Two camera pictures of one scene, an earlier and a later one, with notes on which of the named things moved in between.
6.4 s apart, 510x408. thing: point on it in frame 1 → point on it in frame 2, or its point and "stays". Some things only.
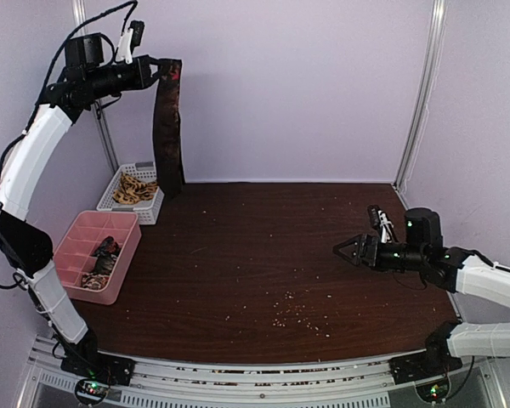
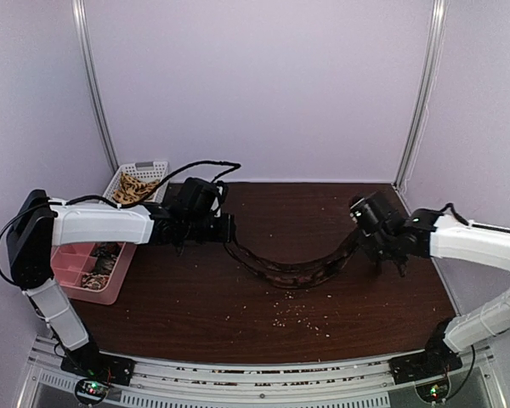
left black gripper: (143, 75) → (224, 234)
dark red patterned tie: (167, 125) → (287, 274)
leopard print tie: (133, 190) stays
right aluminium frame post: (430, 88) stays
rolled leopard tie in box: (94, 281) stays
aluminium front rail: (473, 384) stays
